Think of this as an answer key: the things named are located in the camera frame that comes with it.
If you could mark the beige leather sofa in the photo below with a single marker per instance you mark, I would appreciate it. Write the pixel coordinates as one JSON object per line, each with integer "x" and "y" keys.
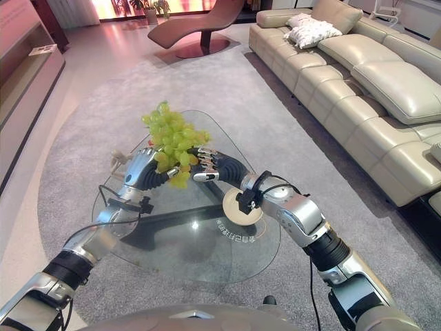
{"x": 358, "y": 103}

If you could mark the cream round plate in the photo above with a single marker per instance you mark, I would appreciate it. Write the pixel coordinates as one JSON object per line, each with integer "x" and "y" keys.
{"x": 231, "y": 207}

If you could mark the white fluffy cushion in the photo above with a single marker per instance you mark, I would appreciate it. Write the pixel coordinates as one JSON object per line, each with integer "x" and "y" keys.
{"x": 310, "y": 29}

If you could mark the low wall cabinet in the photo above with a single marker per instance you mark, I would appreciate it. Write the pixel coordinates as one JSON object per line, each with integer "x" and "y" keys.
{"x": 24, "y": 86}

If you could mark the green grape bunch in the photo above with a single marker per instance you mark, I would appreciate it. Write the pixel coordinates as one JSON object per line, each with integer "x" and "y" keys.
{"x": 174, "y": 145}

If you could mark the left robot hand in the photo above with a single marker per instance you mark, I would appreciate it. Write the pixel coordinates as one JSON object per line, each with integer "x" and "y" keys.
{"x": 138, "y": 169}

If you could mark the silver robot torso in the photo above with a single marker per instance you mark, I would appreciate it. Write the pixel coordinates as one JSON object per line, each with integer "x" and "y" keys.
{"x": 186, "y": 317}

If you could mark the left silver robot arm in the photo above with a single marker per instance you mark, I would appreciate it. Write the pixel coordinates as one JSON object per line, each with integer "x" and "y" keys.
{"x": 79, "y": 241}

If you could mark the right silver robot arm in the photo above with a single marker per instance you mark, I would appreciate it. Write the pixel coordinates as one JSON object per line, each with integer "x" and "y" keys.
{"x": 324, "y": 248}

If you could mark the brown chaise lounge chair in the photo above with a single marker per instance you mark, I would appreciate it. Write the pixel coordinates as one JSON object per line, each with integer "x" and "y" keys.
{"x": 200, "y": 31}

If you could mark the glass coffee table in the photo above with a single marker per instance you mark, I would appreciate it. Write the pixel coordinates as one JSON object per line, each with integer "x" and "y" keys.
{"x": 193, "y": 220}

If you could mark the white metal rack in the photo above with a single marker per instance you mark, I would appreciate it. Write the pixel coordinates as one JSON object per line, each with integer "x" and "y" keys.
{"x": 386, "y": 12}

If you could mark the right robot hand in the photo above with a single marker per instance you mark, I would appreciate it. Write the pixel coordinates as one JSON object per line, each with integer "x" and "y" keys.
{"x": 220, "y": 169}

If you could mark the potted green plant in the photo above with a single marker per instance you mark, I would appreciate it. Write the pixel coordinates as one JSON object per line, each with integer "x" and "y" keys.
{"x": 151, "y": 8}

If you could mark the grey oval rug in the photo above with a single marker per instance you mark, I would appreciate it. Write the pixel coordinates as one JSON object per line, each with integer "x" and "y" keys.
{"x": 144, "y": 103}

